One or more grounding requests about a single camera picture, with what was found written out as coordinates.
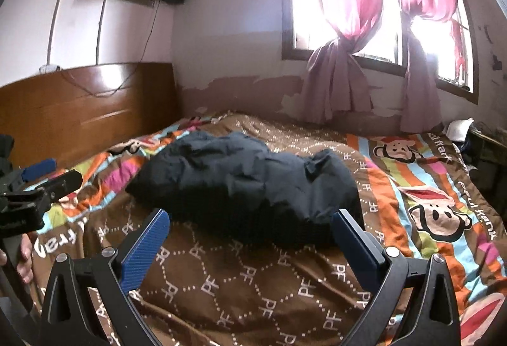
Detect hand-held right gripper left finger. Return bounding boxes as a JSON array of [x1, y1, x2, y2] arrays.
[[39, 208, 171, 346]]

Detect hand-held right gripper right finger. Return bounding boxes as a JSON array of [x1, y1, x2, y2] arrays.
[[332, 208, 462, 346]]

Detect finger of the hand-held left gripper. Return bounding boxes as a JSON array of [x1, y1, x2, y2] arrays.
[[0, 158, 57, 193], [24, 170, 84, 212]]

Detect black padded jacket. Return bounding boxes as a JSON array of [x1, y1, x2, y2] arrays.
[[126, 131, 366, 249]]

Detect dark clothes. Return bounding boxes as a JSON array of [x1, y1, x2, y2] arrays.
[[0, 134, 16, 173]]

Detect person's left hand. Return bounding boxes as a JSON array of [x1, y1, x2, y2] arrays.
[[15, 233, 35, 285]]

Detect wooden headboard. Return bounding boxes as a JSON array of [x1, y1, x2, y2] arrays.
[[0, 61, 179, 172]]

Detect printed cartoon blanket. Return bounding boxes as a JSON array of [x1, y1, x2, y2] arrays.
[[20, 110, 507, 346]]

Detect white bag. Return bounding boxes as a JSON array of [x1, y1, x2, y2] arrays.
[[446, 118, 474, 143]]

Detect dark desk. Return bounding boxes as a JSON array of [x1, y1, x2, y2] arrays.
[[467, 124, 507, 190]]

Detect white wall pipe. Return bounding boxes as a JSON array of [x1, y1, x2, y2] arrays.
[[47, 0, 88, 67], [95, 0, 110, 65]]

